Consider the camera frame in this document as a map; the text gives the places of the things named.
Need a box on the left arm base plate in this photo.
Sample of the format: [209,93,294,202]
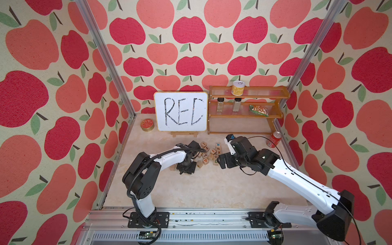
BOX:
[128,212,170,228]

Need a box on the plain wooden block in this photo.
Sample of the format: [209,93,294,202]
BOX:
[197,161,204,168]

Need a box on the left glass spice shaker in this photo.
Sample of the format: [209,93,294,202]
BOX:
[216,98,225,113]

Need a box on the green snack packet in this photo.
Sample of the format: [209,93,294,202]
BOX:
[249,105,269,117]

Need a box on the right glass spice shaker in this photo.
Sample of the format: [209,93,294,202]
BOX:
[233,98,242,112]

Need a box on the yellow white-lidded can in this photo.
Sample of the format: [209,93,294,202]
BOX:
[231,81,246,97]

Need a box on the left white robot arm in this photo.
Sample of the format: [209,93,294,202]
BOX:
[122,141,206,219]

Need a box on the aluminium corner post left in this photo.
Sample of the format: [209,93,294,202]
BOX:
[76,1,136,120]

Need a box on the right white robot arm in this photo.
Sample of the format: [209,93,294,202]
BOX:
[217,134,355,242]

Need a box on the aluminium corner post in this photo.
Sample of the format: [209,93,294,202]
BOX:
[76,1,136,120]
[279,0,350,106]

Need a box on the red gold round tin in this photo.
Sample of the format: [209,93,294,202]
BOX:
[140,118,155,132]

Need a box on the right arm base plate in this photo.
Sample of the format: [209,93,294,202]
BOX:
[245,201,292,230]

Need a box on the glass spice shaker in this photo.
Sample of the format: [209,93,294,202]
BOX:
[216,98,225,113]
[233,98,242,112]

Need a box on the red soda can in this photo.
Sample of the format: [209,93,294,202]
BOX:
[266,131,282,148]

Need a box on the yellow framed whiteboard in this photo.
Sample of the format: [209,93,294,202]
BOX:
[154,92,209,132]

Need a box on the aluminium corner post right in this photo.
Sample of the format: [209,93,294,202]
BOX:
[279,0,350,106]

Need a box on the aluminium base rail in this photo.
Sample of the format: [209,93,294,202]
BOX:
[75,207,338,245]

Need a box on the wooden two-tier shelf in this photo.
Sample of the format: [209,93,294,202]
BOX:
[207,86,290,135]

